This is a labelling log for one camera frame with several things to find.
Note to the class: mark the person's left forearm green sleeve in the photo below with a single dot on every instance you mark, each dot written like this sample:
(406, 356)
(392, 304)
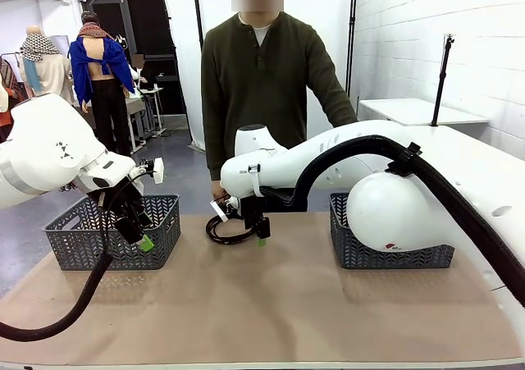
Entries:
(340, 107)

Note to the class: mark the person's right forearm green sleeve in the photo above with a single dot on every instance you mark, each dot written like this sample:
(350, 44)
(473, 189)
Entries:
(215, 148)

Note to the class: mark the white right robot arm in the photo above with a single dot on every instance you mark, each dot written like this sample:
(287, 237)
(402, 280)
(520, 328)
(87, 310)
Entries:
(389, 210)

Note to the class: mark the seated person in black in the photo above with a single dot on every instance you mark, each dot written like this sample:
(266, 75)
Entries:
(145, 74)

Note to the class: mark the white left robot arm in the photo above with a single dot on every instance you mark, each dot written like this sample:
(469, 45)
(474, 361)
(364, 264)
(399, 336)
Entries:
(45, 148)

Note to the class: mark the grey plastic lattice basket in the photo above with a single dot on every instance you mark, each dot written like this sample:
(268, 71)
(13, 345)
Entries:
(352, 255)
(164, 230)

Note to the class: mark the black tripod pole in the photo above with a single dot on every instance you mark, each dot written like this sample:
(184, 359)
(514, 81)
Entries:
(443, 79)

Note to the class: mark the grey workshop desk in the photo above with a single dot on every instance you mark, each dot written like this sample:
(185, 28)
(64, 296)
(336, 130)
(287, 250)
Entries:
(139, 107)

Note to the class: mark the small white table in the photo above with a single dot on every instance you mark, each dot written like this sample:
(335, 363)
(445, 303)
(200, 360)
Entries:
(410, 109)

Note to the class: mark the white photo backdrop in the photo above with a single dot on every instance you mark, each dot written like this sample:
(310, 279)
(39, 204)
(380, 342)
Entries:
(184, 58)

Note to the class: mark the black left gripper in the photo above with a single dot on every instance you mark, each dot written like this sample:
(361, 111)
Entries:
(125, 202)

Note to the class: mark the black backdrop stand pole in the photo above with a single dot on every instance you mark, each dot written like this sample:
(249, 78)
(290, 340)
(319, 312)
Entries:
(351, 37)
(199, 17)

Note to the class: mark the person's right hand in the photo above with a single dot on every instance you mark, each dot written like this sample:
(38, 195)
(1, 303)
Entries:
(217, 189)

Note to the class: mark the person in green sweater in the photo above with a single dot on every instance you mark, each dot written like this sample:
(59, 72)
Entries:
(254, 99)

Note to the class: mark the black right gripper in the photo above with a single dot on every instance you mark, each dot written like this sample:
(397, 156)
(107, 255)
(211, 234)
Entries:
(252, 210)

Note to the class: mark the mannequin with blue jacket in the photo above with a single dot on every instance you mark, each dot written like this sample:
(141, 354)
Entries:
(96, 58)

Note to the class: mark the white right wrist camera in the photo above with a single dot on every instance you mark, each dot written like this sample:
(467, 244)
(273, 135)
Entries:
(217, 211)

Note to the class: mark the black framed glass door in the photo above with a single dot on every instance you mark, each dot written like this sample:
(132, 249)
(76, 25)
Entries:
(152, 29)

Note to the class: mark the mannequin with cream sweater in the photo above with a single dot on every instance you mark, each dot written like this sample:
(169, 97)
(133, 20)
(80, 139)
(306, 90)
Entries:
(49, 74)

